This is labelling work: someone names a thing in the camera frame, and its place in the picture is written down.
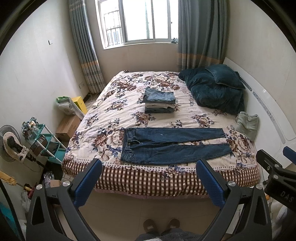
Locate grey-green folded cloth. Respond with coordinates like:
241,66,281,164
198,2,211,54
235,111,259,142

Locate white bag with green box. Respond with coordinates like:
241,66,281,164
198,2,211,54
56,96,85,120

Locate window with white frame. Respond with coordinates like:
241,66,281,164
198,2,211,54
95,0,178,49

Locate white headboard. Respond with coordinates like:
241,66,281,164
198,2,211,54
224,58,295,168

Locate dark teal quilt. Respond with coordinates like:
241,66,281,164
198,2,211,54
179,67,245,115

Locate left striped curtain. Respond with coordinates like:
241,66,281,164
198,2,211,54
68,0,106,93

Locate standing electric fan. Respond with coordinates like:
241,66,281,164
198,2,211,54
0,125,45,168

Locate right striped curtain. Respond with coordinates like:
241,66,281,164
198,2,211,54
177,0,228,71

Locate folded dark jeans bottom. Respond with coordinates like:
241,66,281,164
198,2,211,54
144,108,174,113

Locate yellow box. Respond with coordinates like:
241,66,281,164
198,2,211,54
71,96,88,114

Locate folded white garment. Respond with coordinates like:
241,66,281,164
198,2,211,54
145,103,175,109

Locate dark blue jeans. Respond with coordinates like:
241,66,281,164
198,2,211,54
121,128,232,166

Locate folded blue jeans top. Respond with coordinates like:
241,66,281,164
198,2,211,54
142,87,176,104

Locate cardboard box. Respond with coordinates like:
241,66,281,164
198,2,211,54
56,115,81,142

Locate striped curtain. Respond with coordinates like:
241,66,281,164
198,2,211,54
177,0,228,71
68,0,106,93

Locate floral bed blanket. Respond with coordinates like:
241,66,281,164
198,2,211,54
62,71,260,198

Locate dark teal pillow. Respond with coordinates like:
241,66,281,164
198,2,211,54
205,64,245,90

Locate teal shelf rack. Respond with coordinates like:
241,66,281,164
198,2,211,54
22,117,66,165

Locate right brown slipper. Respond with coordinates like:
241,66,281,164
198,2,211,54
166,218,180,231

